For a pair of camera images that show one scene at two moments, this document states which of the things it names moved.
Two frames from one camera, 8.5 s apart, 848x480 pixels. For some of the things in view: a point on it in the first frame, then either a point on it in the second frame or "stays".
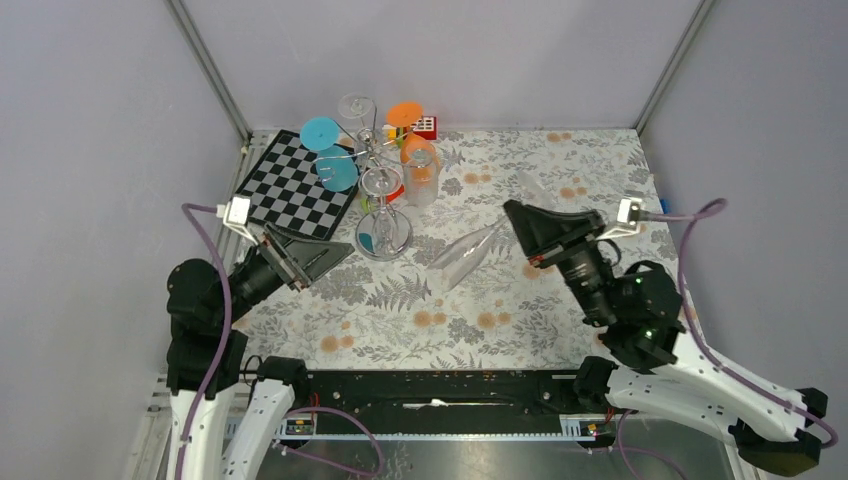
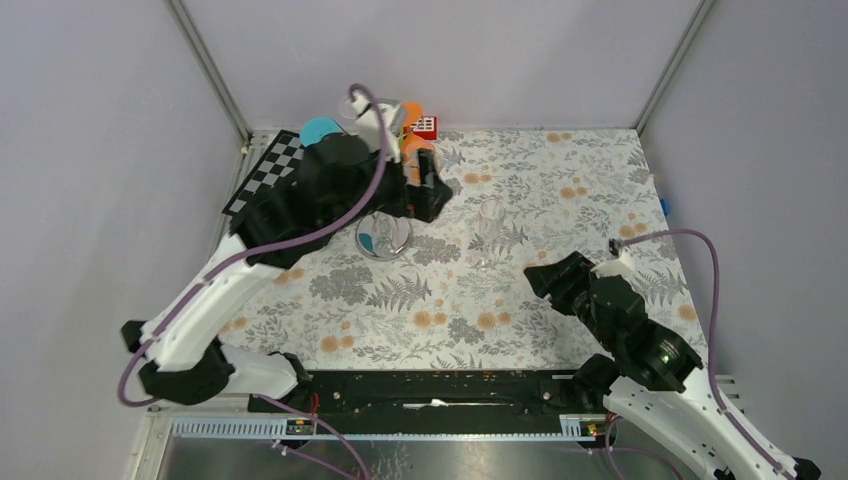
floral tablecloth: (469, 294) stays
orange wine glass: (418, 155) stays
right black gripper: (539, 229) -> (573, 268)
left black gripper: (301, 262) -> (421, 202)
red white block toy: (425, 127) stays
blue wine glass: (319, 133) stays
